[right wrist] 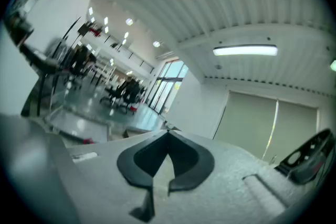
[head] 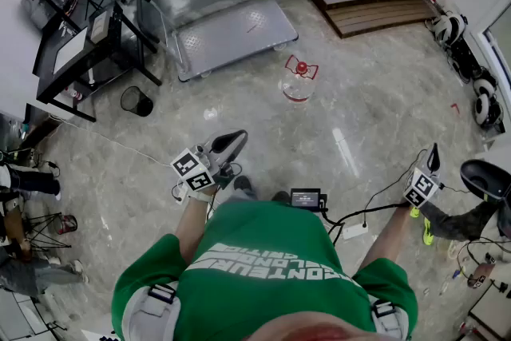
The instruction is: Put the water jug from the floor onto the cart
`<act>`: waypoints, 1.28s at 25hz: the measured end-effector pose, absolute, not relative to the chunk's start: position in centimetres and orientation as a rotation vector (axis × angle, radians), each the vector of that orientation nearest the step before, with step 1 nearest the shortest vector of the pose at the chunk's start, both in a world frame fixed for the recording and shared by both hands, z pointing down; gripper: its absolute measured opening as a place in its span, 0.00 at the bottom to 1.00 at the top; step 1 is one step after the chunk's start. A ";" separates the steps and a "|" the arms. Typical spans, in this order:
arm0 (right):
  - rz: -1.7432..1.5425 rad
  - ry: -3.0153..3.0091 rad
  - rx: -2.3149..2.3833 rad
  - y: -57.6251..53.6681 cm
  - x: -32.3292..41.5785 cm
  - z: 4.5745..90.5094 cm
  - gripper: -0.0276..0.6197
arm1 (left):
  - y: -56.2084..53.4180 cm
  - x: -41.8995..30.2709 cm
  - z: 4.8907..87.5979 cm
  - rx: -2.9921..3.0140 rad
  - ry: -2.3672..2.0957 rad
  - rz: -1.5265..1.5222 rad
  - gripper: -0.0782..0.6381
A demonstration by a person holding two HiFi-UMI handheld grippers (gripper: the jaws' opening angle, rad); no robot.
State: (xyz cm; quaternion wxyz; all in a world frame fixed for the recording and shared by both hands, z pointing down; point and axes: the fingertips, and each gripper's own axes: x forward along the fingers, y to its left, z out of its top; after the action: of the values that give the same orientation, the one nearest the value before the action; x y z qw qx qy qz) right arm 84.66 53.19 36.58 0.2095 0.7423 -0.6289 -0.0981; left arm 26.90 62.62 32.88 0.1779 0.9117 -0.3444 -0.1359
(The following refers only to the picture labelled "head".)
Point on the person's left forearm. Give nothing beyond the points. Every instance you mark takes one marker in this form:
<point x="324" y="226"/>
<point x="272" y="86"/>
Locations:
<point x="193" y="227"/>

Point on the metal platform trolley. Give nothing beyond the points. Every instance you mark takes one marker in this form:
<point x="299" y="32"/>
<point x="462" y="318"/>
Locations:
<point x="223" y="40"/>

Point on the black mesh waste bin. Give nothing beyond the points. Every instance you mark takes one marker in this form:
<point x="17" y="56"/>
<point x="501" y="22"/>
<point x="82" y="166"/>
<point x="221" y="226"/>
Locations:
<point x="137" y="101"/>

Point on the person's head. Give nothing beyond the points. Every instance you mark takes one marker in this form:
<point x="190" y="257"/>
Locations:
<point x="299" y="331"/>

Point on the red white can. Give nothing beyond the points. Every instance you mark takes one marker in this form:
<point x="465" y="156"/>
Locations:
<point x="74" y="93"/>

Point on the person's black shoe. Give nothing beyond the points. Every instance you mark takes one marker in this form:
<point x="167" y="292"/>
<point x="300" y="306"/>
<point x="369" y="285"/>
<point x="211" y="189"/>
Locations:
<point x="242" y="183"/>
<point x="280" y="196"/>

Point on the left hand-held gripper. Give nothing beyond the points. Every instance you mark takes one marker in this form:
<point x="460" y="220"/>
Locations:
<point x="191" y="167"/>

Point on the white headset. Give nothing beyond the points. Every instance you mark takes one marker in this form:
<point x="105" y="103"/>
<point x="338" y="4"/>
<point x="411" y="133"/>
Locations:
<point x="485" y="109"/>
<point x="447" y="28"/>
<point x="485" y="87"/>

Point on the blue jeans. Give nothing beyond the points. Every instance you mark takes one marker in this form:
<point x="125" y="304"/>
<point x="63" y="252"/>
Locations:
<point x="247" y="195"/>

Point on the black tripod stool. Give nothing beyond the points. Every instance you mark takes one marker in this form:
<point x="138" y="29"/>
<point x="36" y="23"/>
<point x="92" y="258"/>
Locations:
<point x="52" y="231"/>

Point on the person in green shirt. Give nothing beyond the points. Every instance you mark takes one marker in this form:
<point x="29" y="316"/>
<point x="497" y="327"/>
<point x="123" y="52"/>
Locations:
<point x="259" y="271"/>

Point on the black desk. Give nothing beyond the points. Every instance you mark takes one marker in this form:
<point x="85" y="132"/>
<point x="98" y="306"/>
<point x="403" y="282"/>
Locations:
<point x="46" y="84"/>

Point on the wooden step platform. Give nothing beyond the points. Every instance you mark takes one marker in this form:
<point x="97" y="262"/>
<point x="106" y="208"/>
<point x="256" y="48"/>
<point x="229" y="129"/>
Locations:
<point x="375" y="8"/>

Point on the clear water jug red handle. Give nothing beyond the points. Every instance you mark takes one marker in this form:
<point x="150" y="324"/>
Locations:
<point x="301" y="68"/>

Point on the white wristband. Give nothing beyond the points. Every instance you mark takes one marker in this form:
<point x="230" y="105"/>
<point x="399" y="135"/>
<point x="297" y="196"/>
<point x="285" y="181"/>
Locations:
<point x="199" y="197"/>

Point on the red strip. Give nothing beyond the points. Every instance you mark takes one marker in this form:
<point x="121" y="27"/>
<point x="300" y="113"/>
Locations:
<point x="252" y="28"/>

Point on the white board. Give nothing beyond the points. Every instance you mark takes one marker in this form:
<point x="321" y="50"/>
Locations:
<point x="70" y="50"/>

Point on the black screen device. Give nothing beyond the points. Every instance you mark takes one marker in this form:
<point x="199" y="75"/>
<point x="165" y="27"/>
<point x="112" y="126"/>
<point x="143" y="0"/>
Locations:
<point x="305" y="199"/>

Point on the person's right forearm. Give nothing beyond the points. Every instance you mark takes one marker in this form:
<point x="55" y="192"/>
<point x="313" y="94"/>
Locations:
<point x="385" y="239"/>

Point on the white power strip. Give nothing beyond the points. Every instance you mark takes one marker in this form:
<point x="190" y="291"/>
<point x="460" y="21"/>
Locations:
<point x="355" y="231"/>

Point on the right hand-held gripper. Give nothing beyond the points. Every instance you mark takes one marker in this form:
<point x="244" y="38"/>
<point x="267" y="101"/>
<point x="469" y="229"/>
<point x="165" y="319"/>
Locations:
<point x="421" y="187"/>

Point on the neon yellow shoe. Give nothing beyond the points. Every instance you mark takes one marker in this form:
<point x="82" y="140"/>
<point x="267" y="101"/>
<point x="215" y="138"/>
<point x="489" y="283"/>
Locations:
<point x="428" y="233"/>
<point x="415" y="212"/>

